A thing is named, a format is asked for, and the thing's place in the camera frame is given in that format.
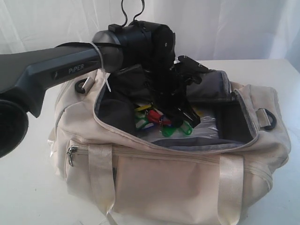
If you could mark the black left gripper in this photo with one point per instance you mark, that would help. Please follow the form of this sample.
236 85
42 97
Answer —
165 88

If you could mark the colourful key tag bunch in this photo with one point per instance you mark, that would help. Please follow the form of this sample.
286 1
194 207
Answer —
147 117

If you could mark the beige duffel bag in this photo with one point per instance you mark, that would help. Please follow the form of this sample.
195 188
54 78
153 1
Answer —
103 159

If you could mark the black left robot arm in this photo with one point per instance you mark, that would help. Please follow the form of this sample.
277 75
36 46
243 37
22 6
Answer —
26 76

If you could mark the clear plastic wrapped packet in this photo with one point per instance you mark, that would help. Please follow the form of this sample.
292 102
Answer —
207 128

